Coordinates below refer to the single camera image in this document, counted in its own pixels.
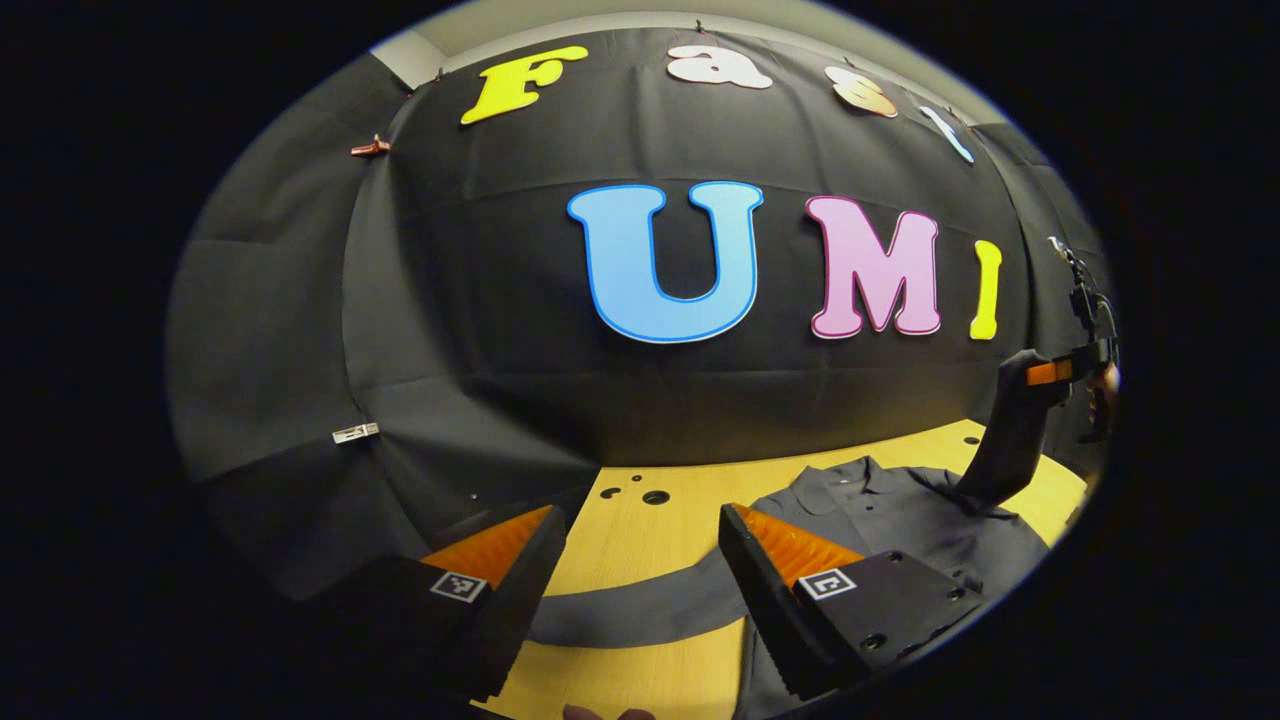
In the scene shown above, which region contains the dark grey polo shirt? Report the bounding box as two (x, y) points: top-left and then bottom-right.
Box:
(525, 350), (1063, 720)

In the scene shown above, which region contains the black backdrop cloth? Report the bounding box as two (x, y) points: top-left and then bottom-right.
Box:
(165, 25), (1116, 601)

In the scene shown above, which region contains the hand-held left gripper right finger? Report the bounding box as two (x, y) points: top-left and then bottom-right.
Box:
(718, 503), (986, 701)

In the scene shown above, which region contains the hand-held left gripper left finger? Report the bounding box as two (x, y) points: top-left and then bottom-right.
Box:
(300, 503), (568, 704)

